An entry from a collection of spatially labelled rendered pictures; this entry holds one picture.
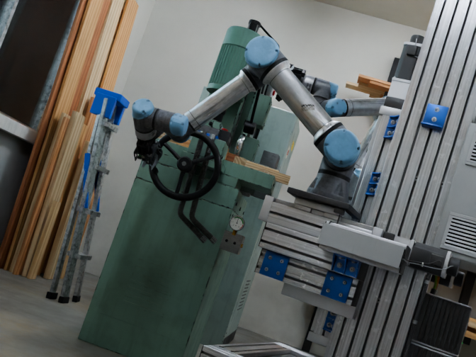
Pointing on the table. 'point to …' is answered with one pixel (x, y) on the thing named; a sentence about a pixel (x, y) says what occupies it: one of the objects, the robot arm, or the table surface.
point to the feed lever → (251, 119)
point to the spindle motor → (231, 57)
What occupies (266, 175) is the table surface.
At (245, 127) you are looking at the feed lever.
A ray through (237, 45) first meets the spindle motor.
